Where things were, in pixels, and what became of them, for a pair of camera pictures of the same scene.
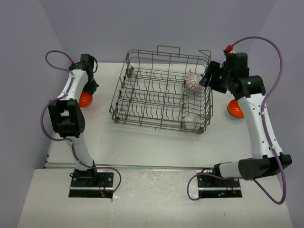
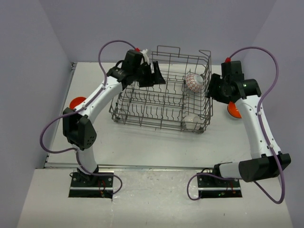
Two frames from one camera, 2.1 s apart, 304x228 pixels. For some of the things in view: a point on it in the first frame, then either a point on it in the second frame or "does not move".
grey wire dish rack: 160,90 does not move
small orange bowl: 234,109 does not move
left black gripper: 92,89 -> 157,78
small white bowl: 192,122 does not move
